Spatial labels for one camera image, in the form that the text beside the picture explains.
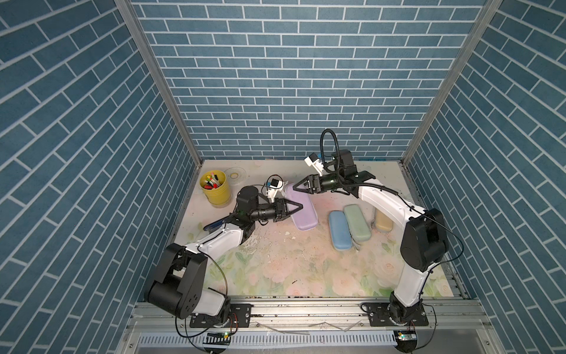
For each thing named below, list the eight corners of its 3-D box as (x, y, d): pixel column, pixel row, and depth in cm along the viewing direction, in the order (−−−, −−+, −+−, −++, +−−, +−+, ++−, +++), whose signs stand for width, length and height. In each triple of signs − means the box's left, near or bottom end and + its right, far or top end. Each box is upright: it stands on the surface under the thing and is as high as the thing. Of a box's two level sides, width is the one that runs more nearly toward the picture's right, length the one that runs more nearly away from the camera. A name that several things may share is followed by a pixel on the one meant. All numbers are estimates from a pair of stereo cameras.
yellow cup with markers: (206, 210, 103) (196, 190, 91) (212, 190, 111) (203, 169, 99) (231, 210, 103) (223, 191, 92) (235, 190, 111) (229, 170, 99)
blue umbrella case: (332, 249, 90) (333, 246, 88) (328, 213, 101) (329, 210, 99) (351, 249, 90) (353, 247, 88) (345, 213, 102) (346, 210, 100)
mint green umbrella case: (353, 241, 92) (355, 239, 90) (342, 207, 103) (343, 204, 101) (370, 239, 92) (371, 236, 90) (357, 206, 103) (358, 202, 101)
